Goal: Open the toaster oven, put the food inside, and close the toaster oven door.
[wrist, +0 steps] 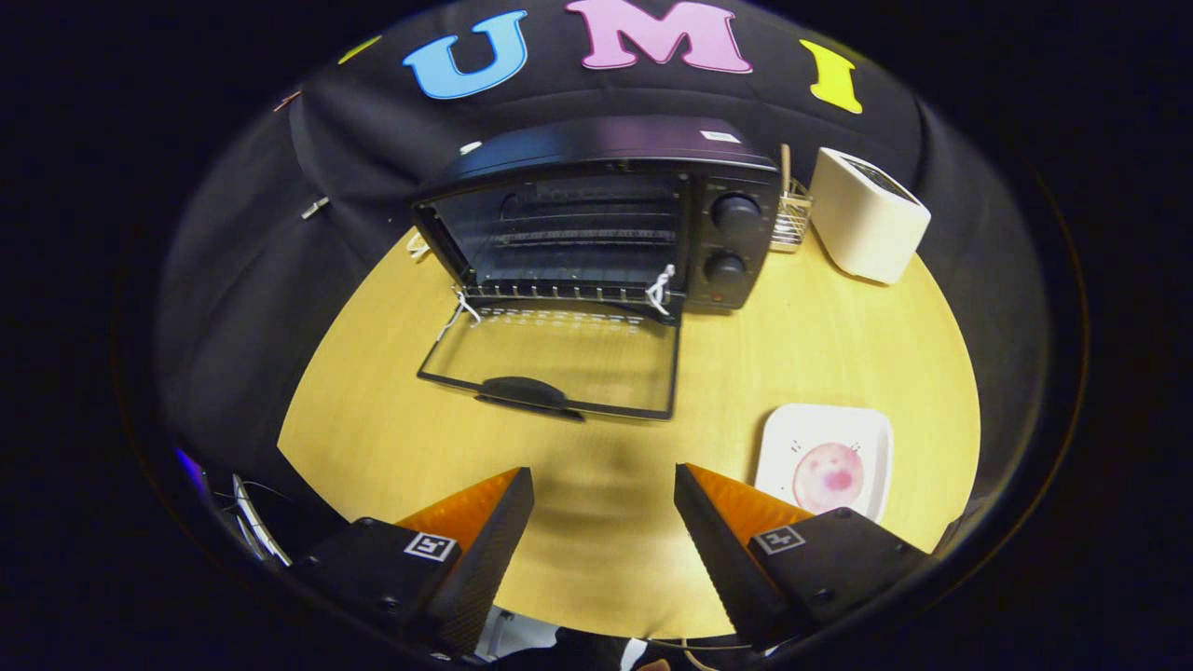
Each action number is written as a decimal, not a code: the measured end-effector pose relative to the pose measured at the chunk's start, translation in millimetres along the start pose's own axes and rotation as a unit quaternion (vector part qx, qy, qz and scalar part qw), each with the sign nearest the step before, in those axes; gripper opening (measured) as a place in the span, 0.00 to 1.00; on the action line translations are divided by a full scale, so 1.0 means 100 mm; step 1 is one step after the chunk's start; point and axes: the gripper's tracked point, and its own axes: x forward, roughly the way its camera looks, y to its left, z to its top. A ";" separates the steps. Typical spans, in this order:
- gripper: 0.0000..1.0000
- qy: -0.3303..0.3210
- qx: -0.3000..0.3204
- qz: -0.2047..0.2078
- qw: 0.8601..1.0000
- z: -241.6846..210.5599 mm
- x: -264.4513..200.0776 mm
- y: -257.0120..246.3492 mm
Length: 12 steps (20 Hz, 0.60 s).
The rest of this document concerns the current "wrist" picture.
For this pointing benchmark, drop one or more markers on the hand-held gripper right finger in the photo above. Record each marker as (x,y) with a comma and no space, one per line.
(718,568)

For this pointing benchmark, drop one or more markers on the black toaster oven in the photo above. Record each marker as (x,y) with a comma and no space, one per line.
(606,140)

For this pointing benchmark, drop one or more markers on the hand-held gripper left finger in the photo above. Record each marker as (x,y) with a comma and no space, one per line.
(480,568)

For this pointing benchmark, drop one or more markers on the silver clip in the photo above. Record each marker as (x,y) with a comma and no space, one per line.
(315,208)

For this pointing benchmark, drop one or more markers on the wooden stick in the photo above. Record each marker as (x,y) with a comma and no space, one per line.
(786,168)

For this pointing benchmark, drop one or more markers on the white square plate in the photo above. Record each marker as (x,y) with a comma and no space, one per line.
(778,438)

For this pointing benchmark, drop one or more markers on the pink round food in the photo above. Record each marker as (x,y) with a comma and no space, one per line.
(828,477)

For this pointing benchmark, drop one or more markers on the white toaster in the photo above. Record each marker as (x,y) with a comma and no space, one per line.
(862,224)

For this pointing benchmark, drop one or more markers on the pink clip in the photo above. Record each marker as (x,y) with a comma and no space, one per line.
(287,101)

